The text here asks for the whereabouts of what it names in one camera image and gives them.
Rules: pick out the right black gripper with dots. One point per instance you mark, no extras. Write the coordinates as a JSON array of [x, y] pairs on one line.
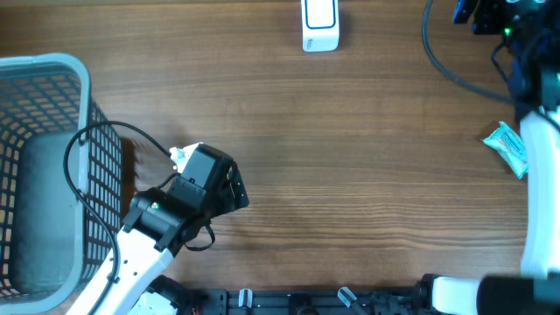
[[486, 23]]

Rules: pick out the mint green tissue pack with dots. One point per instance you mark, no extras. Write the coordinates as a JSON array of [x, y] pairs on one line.
[[509, 145]]

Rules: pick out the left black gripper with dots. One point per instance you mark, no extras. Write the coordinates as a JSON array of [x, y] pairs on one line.
[[228, 202]]

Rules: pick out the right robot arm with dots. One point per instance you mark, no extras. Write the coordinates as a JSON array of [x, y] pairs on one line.
[[529, 30]]

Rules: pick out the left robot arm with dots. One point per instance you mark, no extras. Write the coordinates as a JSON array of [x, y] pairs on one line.
[[206, 184]]

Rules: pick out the white barcode scanner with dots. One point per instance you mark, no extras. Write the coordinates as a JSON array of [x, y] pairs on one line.
[[320, 25]]

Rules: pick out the grey plastic mesh basket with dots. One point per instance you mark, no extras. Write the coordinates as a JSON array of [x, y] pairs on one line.
[[61, 182]]

